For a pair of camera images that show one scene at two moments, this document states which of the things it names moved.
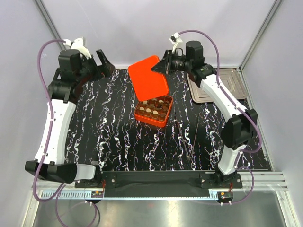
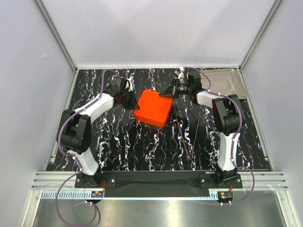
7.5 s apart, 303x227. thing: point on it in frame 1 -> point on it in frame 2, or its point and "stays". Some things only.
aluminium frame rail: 43,10 stays
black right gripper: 164,65 -> 171,91
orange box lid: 147,83 -> 153,107
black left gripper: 107,68 -> 133,104
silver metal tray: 230,79 stays
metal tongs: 189,155 stays
